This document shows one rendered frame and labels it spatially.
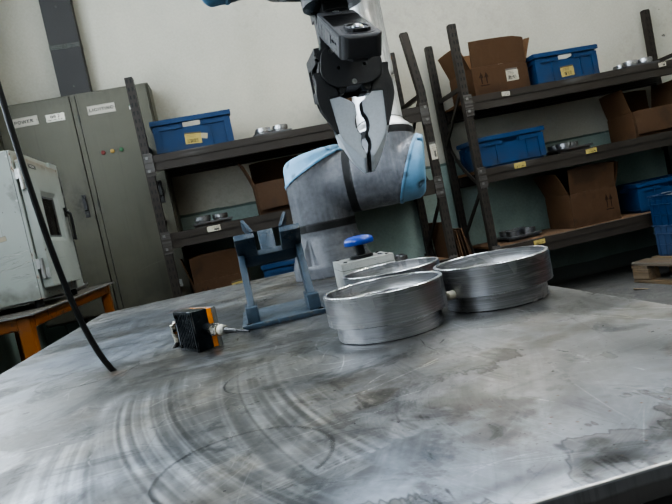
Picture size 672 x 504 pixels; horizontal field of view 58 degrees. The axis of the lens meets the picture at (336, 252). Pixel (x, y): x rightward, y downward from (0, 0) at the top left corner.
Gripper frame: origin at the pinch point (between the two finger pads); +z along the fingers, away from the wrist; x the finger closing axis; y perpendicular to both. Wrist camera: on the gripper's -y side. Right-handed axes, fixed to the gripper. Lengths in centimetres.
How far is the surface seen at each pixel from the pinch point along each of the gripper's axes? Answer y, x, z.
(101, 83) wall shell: 392, 77, -118
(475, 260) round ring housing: -11.2, -5.8, 12.6
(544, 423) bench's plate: -44.2, 6.2, 16.0
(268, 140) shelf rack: 329, -24, -49
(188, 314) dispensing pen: -5.3, 23.1, 12.1
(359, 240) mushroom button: 8.6, 1.1, 9.2
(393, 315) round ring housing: -22.6, 6.5, 13.9
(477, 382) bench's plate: -36.6, 6.1, 16.0
